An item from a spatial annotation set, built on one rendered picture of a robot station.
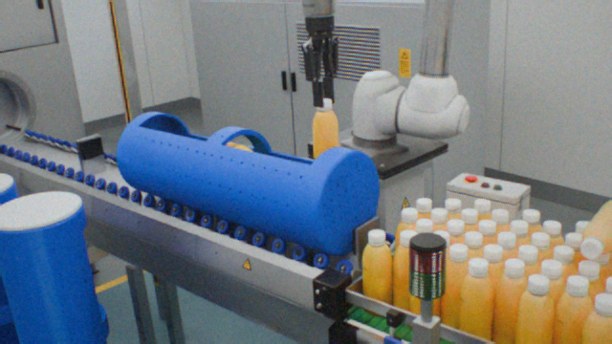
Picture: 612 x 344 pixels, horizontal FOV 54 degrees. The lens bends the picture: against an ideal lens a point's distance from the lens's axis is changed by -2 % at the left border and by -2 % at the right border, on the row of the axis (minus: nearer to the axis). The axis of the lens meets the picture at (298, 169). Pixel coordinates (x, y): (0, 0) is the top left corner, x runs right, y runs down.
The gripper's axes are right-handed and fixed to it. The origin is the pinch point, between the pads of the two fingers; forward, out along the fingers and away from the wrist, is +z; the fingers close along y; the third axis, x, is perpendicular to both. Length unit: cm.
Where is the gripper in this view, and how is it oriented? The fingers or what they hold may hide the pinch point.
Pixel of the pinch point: (323, 93)
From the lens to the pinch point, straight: 163.6
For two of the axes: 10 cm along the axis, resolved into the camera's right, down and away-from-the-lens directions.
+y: -6.5, 3.1, -7.0
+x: 7.6, 1.8, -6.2
